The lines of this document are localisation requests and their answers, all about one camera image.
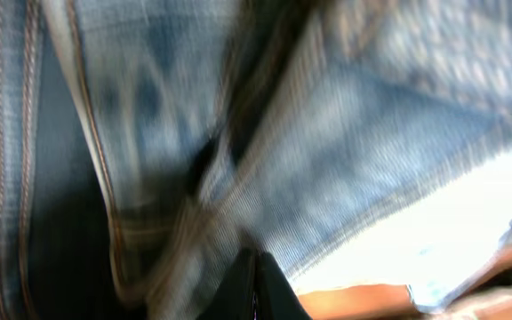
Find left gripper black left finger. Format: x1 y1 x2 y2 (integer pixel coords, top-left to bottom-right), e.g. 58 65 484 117
197 249 256 320

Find light blue cloth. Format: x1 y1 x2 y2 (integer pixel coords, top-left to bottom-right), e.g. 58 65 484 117
407 217 512 313

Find light blue denim jeans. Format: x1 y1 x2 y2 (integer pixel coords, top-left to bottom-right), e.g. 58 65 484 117
0 0 512 319

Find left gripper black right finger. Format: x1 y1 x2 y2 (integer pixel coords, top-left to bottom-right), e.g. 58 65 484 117
255 252 311 320

